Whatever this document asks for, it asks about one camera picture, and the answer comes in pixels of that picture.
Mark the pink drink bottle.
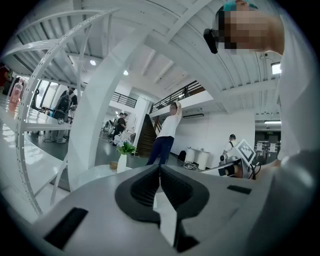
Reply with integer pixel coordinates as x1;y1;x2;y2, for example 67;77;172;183
9;81;25;113

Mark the white ceramic vase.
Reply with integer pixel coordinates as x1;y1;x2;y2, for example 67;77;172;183
116;152;128;174

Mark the person's head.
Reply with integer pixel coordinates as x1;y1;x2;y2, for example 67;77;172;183
216;0;286;56

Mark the person's white shirt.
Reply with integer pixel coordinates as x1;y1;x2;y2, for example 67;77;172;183
276;14;320;161

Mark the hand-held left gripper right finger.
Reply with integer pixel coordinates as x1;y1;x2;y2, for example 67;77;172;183
159;164;211;253

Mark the white metal shelf rack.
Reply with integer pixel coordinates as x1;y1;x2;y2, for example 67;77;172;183
0;8;121;218

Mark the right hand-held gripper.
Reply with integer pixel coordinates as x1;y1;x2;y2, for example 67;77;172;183
199;138;256;179

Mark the round white table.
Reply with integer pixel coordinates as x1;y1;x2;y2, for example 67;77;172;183
78;163;133;187

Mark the black metal railing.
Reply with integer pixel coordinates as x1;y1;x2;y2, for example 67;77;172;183
149;79;206;114
109;91;138;110

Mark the blue artificial flower bouquet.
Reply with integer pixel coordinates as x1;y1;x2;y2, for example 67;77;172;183
112;133;138;156

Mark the person's left forearm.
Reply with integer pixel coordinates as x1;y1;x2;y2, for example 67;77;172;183
264;158;283;169

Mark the teal head strap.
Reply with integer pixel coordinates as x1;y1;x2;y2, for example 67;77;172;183
223;0;259;12

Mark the white square pillar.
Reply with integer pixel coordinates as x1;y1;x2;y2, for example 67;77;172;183
67;24;156;193

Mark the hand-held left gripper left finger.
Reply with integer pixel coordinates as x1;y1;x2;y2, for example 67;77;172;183
114;164;161;225

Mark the dark wooden staircase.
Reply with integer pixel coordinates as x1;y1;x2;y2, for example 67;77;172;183
136;113;162;158

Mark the rectangular ceiling light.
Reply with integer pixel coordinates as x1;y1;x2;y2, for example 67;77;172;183
270;61;282;76

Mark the black head camera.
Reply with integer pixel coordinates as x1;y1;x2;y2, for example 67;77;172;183
203;28;220;55

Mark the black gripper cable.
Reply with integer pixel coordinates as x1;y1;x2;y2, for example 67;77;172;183
249;161;262;181

